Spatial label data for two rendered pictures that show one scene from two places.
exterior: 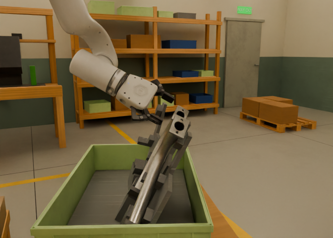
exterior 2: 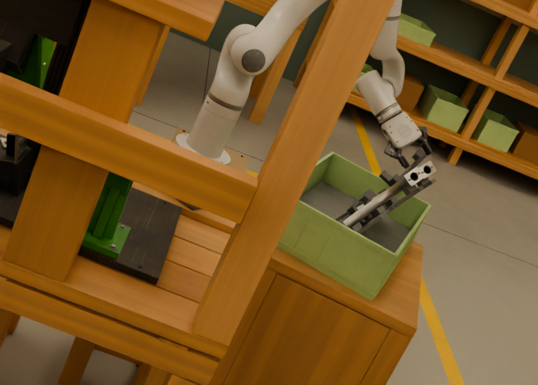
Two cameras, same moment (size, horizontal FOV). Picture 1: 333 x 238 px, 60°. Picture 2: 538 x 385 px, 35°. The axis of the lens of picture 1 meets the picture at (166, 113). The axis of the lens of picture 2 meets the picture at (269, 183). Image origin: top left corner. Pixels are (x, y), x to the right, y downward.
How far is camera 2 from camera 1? 1.91 m
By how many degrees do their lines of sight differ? 16
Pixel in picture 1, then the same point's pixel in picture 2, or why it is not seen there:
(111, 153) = (347, 172)
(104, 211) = not seen: hidden behind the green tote
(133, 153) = (370, 184)
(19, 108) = not seen: hidden behind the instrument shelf
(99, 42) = (393, 69)
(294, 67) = not seen: outside the picture
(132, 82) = (401, 121)
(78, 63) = (365, 82)
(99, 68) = (380, 95)
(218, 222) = (411, 285)
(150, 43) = not seen: outside the picture
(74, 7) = (386, 41)
